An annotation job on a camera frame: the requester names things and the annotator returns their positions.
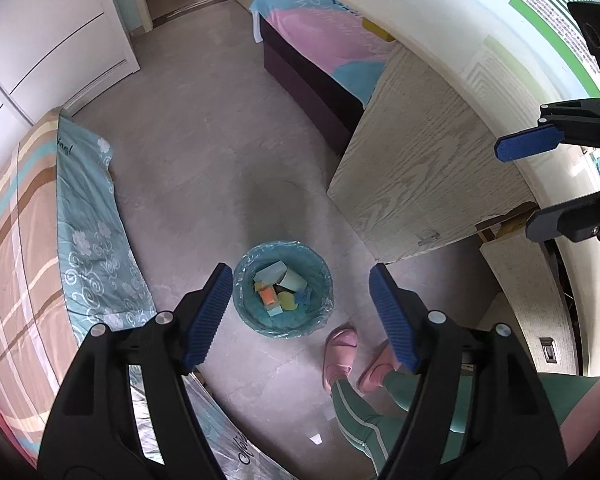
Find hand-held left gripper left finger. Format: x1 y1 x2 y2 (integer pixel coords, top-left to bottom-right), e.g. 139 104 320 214
39 262 233 480

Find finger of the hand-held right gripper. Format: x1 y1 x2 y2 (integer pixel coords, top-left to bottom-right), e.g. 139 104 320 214
525 190 600 247
494 99 600 163

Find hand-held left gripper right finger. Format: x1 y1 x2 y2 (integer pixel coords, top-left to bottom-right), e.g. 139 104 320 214
369 262 568 480

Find light blue carton box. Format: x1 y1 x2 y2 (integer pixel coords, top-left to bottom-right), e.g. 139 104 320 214
254 260 287 286

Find white paper cup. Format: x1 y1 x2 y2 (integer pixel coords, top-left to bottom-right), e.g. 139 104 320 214
278 268 306 293

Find round bin with teal liner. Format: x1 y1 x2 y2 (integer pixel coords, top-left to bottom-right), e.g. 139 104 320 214
232 241 333 339

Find pink slipper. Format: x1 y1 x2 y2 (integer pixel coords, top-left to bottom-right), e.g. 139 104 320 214
322 325 358 392
356 340 401 394

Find person's right leg green pants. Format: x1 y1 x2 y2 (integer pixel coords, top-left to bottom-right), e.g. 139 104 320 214
382 367 600 436

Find person's leg green pants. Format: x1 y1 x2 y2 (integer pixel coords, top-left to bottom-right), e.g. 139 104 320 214
330 379 421 476
382 367 600 436

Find person's left leg green pants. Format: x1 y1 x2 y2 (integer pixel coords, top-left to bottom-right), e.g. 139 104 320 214
330 379 421 476

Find light wooden desk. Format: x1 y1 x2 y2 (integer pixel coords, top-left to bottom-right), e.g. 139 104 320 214
282 0 600 376

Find silver printed plastic cover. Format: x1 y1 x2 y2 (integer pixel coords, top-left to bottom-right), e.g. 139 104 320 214
130 365 301 480

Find teal floral blanket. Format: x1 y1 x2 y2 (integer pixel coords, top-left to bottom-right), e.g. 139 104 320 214
55 112 156 333

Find yellow block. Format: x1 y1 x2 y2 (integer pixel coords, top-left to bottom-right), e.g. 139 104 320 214
362 19 396 42

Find person's pink top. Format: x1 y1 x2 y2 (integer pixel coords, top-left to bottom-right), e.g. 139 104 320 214
557 374 600 466

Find bed with plaid sheet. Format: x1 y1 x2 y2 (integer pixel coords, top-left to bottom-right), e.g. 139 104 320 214
0 110 81 461

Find bed with pink blue sheet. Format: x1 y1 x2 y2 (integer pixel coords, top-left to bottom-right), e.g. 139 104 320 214
250 0 398 158

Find white wardrobe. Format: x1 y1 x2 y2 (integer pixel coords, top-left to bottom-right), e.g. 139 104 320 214
0 0 141 191

